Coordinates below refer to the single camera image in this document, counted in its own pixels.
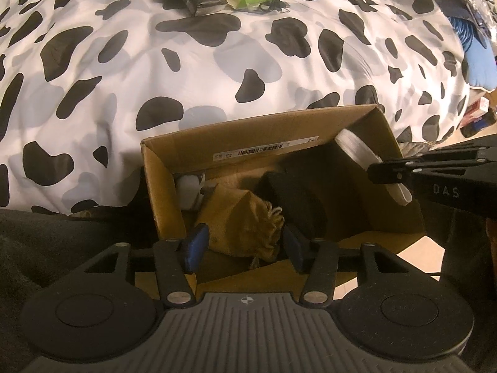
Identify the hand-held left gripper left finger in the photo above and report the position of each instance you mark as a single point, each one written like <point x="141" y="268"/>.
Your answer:
<point x="196" y="246"/>

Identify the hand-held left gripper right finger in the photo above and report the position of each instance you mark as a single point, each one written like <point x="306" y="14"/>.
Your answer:
<point x="293" y="248"/>

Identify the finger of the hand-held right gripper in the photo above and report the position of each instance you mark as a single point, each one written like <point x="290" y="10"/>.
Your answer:
<point x="388" y="171"/>

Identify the white round disc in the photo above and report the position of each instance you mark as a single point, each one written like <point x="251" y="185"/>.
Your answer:
<point x="357" y="147"/>

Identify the black fabric band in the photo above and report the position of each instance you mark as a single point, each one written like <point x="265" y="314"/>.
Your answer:
<point x="303" y="198"/>

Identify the brown cardboard box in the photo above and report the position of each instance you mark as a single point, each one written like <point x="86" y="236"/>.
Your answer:
<point x="163" y="202"/>

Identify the red and white box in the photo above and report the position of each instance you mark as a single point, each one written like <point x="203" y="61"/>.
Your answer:
<point x="479" y="110"/>

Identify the blue cushion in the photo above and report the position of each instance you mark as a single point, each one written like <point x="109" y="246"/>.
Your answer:
<point x="481" y="66"/>

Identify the person's left leg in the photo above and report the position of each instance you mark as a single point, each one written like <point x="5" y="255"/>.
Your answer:
<point x="46" y="241"/>

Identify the blue ribbed fabric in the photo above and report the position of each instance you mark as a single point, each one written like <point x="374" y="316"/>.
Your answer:
<point x="460" y="33"/>

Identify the cow print blanket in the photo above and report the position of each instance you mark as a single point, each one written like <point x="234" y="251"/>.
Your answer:
<point x="116" y="85"/>

